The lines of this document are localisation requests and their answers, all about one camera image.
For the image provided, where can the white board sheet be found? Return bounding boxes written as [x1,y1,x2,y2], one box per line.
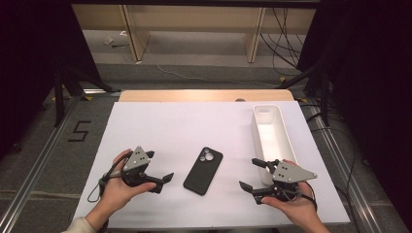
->
[72,100,352,230]

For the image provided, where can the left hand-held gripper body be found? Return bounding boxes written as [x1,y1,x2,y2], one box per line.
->
[120,146,164,188]

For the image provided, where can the thin white floor cable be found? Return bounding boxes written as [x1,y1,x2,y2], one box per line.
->
[142,43,281,88]

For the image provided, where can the right hand-held gripper cable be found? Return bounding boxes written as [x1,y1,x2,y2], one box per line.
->
[299,182,319,213]

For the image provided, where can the black metal stand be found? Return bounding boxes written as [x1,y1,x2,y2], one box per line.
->
[276,62,331,127]
[52,69,122,128]

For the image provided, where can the person's left hand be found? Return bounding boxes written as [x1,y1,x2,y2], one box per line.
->
[96,149,157,216]

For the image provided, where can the beige wooden shelf unit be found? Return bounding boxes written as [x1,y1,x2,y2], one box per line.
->
[71,3,317,64]

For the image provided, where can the dark curtain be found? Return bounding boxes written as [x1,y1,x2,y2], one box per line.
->
[0,0,101,159]
[297,0,412,224]

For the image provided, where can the person's right hand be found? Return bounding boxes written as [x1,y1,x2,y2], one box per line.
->
[260,181,322,229]

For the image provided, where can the aluminium floor rail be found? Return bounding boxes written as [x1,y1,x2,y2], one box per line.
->
[304,98,385,233]
[0,88,113,233]

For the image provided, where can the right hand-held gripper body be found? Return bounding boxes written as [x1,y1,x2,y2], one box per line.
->
[267,159,319,203]

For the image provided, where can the bundle of black cables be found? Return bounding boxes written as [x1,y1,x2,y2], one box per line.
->
[260,8,307,77]

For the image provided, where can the black floor cable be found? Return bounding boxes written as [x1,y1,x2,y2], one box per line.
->
[305,110,363,233]

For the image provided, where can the white plastic bin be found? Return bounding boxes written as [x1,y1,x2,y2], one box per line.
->
[251,104,299,186]

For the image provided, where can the left hand-held gripper cable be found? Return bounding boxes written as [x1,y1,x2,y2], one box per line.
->
[86,153,134,204]

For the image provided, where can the hand-held gripper cable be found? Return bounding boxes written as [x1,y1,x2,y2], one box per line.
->
[86,153,134,204]
[299,182,319,213]

